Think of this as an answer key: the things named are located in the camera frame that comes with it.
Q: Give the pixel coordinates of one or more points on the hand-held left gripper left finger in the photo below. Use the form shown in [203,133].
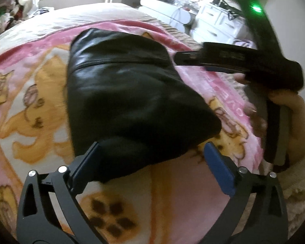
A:
[86,161]

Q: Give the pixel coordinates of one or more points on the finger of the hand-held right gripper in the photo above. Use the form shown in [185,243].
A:
[189,58]
[219,69]

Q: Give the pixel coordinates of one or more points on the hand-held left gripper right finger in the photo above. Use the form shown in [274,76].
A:
[218,166]

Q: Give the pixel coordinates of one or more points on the black leather jacket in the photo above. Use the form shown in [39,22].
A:
[132,94]

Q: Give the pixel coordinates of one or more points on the person's right forearm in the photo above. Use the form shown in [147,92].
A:
[301,137]

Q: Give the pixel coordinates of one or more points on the pile of folded clothes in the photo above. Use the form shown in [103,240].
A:
[5,15]

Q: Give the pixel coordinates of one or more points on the person's right hand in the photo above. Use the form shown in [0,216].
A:
[256,117]

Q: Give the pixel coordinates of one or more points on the lavender cloth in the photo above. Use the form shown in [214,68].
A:
[244,43]

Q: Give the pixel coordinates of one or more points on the white dresser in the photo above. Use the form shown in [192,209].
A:
[213,20]

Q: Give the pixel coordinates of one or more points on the pink cartoon printed blanket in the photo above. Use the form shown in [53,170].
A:
[167,200]

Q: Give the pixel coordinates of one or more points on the cream fleece cloth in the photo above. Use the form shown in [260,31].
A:
[300,198]

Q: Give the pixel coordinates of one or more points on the bed with beige bedspread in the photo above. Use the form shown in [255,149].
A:
[91,12]

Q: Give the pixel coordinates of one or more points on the white window bench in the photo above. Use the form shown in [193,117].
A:
[71,0]

